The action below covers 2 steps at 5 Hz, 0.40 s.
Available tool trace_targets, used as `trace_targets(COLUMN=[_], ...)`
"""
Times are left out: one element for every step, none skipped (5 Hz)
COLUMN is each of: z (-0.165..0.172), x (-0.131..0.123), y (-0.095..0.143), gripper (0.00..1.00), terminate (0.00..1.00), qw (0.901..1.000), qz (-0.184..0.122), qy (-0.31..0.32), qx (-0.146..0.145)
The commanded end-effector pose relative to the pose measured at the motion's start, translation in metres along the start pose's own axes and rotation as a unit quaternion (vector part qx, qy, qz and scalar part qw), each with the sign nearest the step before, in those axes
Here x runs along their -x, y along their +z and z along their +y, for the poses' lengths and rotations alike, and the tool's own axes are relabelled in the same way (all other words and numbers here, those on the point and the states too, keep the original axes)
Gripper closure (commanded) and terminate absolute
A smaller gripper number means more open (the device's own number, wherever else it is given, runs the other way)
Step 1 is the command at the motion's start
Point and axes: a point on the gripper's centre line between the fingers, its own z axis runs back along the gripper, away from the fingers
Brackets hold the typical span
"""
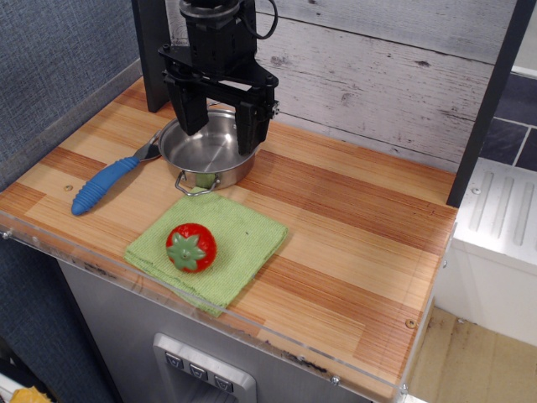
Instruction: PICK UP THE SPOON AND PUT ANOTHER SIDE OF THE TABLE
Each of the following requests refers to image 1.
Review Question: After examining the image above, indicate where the green folded cloth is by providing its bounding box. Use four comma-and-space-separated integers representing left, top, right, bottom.
124, 187, 288, 317

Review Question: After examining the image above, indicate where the grey toy fridge cabinet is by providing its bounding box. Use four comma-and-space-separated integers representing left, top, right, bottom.
60, 263, 364, 402

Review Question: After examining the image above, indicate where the stainless steel pot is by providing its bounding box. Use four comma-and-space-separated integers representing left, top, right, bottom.
158, 104, 256, 196

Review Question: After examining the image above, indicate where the dark left upright post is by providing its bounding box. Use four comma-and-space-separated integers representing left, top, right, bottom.
131, 0, 170, 113

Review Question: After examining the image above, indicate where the red toy strawberry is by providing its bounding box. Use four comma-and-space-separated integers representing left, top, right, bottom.
166, 223, 217, 273

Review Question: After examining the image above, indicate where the dark right upright post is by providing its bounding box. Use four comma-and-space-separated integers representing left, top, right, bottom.
446, 0, 536, 207

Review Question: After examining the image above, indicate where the dark upright post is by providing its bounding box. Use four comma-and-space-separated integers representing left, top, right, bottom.
446, 0, 536, 207
131, 0, 170, 113

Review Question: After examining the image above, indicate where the blue handled metal fork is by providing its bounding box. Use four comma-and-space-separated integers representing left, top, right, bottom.
71, 130, 161, 216

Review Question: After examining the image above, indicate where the black cable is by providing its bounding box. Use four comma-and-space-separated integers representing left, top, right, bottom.
241, 0, 279, 41

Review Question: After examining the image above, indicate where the white toy sink unit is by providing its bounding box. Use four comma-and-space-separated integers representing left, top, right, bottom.
434, 159, 536, 344

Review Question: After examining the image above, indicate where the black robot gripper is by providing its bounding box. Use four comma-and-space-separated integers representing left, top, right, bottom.
159, 7, 279, 155

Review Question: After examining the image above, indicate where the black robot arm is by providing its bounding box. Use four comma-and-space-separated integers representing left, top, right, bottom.
159, 1, 279, 155

